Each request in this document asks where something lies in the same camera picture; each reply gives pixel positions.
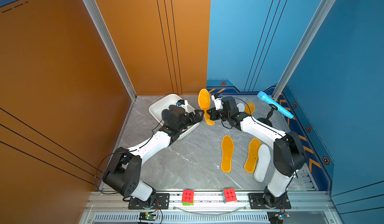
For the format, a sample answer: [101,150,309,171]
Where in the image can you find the black microphone stand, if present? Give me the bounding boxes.
[258,104,278,127]

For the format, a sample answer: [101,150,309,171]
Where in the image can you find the left rubik cube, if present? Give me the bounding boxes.
[182,190,195,206]

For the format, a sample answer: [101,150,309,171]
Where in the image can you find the right green circuit board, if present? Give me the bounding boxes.
[267,212,291,224]

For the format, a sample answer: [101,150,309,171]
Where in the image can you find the left aluminium corner post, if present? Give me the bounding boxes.
[82,0,137,101]

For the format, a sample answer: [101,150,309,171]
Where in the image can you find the right aluminium corner post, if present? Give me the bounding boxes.
[272,0,336,101]

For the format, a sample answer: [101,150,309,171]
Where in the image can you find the blue toy microphone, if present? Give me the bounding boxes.
[257,92,294,119]

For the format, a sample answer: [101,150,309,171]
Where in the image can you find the white insole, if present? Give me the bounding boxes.
[254,144,271,183]
[237,103,245,112]

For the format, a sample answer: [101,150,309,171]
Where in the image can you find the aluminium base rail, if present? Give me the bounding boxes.
[80,190,343,224]

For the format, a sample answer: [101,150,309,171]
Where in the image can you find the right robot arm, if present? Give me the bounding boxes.
[207,94,306,209]

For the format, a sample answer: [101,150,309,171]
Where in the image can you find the rubik cube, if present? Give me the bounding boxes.
[182,190,195,206]
[222,188,237,203]

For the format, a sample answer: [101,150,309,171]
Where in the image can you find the green circuit board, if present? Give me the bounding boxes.
[139,213,158,224]
[267,212,291,224]

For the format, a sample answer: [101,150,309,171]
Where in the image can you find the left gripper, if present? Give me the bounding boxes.
[177,110,204,134]

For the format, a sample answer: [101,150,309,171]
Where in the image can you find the left green circuit board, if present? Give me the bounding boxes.
[139,213,158,224]

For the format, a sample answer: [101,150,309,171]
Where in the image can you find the yellow insole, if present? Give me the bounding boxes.
[198,89,215,126]
[221,136,235,173]
[244,138,262,174]
[245,102,255,115]

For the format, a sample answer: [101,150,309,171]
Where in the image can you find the aluminium corner post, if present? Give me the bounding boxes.
[272,0,336,101]
[82,0,137,101]

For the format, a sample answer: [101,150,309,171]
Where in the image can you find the grey felt insole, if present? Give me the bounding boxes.
[162,105,180,124]

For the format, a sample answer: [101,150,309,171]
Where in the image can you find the right rubik cube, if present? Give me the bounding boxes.
[222,188,237,203]

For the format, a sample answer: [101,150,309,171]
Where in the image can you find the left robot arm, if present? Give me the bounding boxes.
[103,105,205,207]

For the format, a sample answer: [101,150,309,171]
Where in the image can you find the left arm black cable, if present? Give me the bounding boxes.
[94,120,164,194]

